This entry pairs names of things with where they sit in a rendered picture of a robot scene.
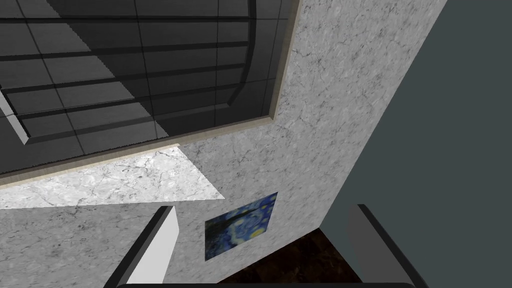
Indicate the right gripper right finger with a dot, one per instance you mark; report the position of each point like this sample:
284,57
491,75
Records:
374,248

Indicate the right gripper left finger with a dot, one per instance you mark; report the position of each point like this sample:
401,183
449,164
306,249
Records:
154,252

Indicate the dark glass window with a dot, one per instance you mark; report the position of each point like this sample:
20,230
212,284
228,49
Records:
132,68

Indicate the blue swirl wall painting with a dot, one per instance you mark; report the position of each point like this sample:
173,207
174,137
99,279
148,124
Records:
240,226

